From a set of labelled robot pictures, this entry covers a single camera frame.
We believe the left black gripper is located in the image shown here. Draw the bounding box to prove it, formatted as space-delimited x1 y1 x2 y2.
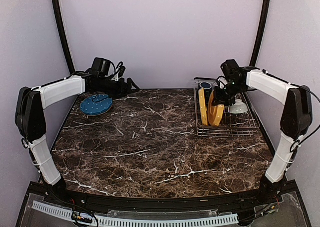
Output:
96 76 141 100

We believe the beige bird pattern plate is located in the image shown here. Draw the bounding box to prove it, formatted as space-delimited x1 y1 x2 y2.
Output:
83 106 112 117

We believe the pale green bowl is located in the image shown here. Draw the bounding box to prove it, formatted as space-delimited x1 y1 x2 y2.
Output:
229 99 249 115

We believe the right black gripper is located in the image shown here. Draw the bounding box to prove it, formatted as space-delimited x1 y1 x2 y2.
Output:
212 79 246 106

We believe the white slotted cable duct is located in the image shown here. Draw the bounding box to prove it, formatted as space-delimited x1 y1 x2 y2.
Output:
32 201 239 227

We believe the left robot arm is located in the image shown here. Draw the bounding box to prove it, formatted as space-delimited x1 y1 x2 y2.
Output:
15 70 140 186

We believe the black front rail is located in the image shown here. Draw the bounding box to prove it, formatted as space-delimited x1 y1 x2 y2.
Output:
37 186 283 216

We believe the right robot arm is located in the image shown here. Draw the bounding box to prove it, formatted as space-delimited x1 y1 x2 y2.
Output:
209 60 313 204

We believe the dark blue mug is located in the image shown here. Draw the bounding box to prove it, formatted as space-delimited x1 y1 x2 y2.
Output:
198 81 213 91

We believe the right black frame post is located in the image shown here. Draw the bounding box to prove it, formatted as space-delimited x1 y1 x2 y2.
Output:
249 0 271 67

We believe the wire dish rack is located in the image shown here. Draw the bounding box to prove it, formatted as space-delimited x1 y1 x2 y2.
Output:
193 77 260 138

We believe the left black frame post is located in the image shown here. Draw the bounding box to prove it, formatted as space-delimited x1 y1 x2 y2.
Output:
51 0 76 74

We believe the black frame post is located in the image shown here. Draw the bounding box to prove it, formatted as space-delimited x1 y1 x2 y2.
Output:
51 0 76 74
249 0 271 67

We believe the yellow polka dot plate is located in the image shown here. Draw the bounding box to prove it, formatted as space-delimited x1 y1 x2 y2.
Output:
198 88 209 126
207 91 225 127

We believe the blue polka dot plate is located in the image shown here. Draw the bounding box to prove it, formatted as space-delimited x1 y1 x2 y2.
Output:
80 94 113 116

